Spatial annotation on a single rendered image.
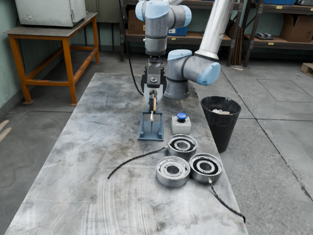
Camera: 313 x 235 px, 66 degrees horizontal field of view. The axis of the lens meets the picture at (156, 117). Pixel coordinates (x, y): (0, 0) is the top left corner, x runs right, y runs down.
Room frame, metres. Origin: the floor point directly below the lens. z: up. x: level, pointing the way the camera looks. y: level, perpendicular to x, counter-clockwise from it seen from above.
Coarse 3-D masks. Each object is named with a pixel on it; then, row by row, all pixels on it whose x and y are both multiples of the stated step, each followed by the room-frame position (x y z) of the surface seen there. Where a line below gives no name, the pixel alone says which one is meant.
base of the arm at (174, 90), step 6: (168, 78) 1.15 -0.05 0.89; (168, 84) 1.14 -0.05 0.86; (174, 84) 1.13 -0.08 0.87; (180, 84) 1.13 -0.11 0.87; (186, 84) 1.15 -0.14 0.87; (168, 90) 1.14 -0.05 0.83; (174, 90) 1.12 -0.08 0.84; (180, 90) 1.12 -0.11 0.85; (186, 90) 1.15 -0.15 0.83; (168, 96) 1.12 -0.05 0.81; (174, 96) 1.11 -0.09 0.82; (180, 96) 1.11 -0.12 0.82; (186, 96) 1.13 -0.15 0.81
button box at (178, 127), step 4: (172, 116) 0.86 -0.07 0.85; (176, 116) 0.86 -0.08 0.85; (172, 120) 0.83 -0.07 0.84; (176, 120) 0.83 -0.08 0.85; (180, 120) 0.82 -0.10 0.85; (184, 120) 0.82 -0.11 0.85; (188, 120) 0.83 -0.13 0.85; (172, 124) 0.82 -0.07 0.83; (176, 124) 0.80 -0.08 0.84; (180, 124) 0.80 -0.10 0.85; (184, 124) 0.80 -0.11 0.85; (188, 124) 0.80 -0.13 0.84; (172, 128) 0.81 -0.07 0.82; (176, 128) 0.79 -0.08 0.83; (180, 128) 0.79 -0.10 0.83; (184, 128) 0.79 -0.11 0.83; (188, 128) 0.79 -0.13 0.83; (172, 132) 0.79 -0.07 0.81; (176, 132) 0.79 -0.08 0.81; (180, 132) 0.79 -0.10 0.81; (184, 132) 0.79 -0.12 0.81; (188, 132) 0.79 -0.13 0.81
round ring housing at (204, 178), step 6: (192, 156) 0.61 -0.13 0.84; (198, 156) 0.63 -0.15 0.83; (204, 156) 0.63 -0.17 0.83; (210, 156) 0.63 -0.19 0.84; (198, 162) 0.60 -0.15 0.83; (204, 162) 0.60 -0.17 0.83; (210, 162) 0.60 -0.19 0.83; (216, 162) 0.61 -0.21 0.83; (192, 168) 0.56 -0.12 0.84; (198, 168) 0.57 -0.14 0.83; (204, 168) 0.60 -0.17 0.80; (210, 168) 0.59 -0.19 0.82; (222, 168) 0.57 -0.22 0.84; (192, 174) 0.55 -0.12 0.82; (198, 174) 0.54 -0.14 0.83; (204, 174) 0.53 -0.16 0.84; (216, 174) 0.54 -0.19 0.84; (198, 180) 0.54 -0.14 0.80; (204, 180) 0.53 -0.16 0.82
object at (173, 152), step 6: (174, 138) 0.72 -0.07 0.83; (186, 138) 0.73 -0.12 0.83; (192, 138) 0.72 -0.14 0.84; (168, 144) 0.67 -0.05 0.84; (174, 144) 0.69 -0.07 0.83; (180, 144) 0.71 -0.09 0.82; (186, 144) 0.70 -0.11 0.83; (168, 150) 0.67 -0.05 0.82; (174, 150) 0.64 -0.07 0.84; (192, 150) 0.65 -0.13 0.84; (180, 156) 0.64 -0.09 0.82; (186, 156) 0.64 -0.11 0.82
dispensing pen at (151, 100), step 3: (153, 90) 0.85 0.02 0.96; (153, 93) 0.85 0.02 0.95; (153, 96) 0.84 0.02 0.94; (150, 99) 0.82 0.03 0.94; (153, 99) 0.82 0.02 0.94; (150, 102) 0.81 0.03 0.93; (153, 102) 0.81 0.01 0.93; (150, 105) 0.80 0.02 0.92; (153, 105) 0.80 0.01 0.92; (150, 108) 0.80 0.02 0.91; (153, 108) 0.80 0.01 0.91; (153, 111) 0.80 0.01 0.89; (150, 114) 0.80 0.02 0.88; (153, 114) 0.80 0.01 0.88; (153, 117) 0.79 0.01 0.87
